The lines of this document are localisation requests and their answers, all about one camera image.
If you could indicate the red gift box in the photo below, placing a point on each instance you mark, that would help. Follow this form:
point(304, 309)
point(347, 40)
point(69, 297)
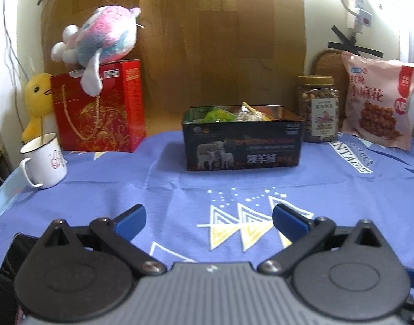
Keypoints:
point(115, 115)

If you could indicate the black flat object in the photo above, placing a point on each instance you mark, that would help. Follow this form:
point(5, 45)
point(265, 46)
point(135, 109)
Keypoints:
point(15, 254)

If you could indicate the black tin box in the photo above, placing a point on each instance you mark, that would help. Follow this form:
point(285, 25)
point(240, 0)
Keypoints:
point(240, 142)

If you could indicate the nut jar with gold lid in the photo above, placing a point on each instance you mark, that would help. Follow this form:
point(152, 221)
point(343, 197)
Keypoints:
point(318, 118)

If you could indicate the white enamel mug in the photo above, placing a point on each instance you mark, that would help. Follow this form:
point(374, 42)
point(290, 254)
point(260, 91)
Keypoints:
point(47, 166)

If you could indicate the white power strip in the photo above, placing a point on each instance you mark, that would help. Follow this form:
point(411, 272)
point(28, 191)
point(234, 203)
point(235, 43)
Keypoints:
point(362, 17)

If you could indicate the yellow duck plush toy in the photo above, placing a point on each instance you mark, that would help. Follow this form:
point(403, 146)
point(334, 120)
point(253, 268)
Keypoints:
point(37, 94)

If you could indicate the blue printed tablecloth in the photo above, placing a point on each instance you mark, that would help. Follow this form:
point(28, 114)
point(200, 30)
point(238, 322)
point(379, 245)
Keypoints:
point(159, 182)

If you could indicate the horizontal black tape strip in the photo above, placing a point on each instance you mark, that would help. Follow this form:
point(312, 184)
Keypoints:
point(355, 49)

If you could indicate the diagonal black tape strip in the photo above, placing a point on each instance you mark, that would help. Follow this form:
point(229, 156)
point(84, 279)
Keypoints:
point(342, 34)

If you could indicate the brown wooden panel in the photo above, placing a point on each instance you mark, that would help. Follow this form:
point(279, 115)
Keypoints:
point(210, 40)

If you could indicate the light green snack packet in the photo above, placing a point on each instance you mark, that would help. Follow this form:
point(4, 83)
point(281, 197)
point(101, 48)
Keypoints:
point(213, 115)

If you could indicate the pink blue plush toy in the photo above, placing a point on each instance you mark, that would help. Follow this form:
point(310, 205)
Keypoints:
point(105, 37)

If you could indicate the brown woven board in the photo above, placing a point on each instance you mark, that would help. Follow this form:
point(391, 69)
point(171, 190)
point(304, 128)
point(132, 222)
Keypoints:
point(328, 64)

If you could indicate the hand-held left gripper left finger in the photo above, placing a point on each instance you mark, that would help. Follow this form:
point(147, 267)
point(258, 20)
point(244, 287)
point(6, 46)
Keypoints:
point(132, 218)

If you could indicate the pink snack bag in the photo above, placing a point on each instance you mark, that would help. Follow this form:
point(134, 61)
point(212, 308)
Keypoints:
point(376, 108)

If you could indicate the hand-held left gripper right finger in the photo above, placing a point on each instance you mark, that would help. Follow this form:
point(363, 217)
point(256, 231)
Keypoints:
point(288, 220)

